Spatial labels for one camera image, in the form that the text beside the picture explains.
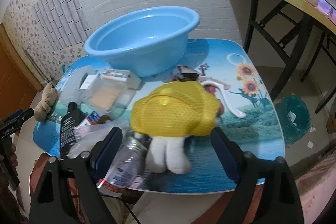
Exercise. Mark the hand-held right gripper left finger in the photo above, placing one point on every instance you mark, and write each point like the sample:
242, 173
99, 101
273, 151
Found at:
107, 155

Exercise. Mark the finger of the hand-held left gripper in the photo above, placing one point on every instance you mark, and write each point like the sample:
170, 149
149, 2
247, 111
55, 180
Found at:
25, 115

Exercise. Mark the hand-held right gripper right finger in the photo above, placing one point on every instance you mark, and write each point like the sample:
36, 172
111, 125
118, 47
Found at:
223, 151

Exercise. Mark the clear plastic bottle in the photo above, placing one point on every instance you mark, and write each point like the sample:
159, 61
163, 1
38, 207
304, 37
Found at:
126, 161

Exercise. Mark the clear plastic bag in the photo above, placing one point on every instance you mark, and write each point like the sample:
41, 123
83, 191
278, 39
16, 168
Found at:
86, 137

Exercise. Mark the white plastic hanger piece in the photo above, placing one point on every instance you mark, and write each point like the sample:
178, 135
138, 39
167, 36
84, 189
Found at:
236, 111

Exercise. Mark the white rabbit plush yellow dress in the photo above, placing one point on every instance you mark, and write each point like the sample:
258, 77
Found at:
170, 108

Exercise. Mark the blue plastic basin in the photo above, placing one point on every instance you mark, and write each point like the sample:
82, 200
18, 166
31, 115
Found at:
147, 56

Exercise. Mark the person's left hand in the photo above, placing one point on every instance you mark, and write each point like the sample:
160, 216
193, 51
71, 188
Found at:
13, 157

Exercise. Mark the small blue red packet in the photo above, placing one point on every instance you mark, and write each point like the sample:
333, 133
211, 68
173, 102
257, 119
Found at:
90, 118

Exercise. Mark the black bottle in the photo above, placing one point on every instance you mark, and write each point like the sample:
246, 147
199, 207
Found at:
68, 127

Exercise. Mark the wooden door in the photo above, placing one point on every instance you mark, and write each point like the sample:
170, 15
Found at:
10, 71

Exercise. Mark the clear plastic box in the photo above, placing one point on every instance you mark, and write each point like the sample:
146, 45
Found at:
105, 95

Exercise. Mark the small white box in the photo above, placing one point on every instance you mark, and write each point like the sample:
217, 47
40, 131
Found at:
88, 82

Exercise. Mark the green waste bin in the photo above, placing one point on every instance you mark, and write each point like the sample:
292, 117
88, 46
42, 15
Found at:
294, 121

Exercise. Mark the white striped carton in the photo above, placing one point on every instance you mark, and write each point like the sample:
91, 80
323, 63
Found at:
118, 74

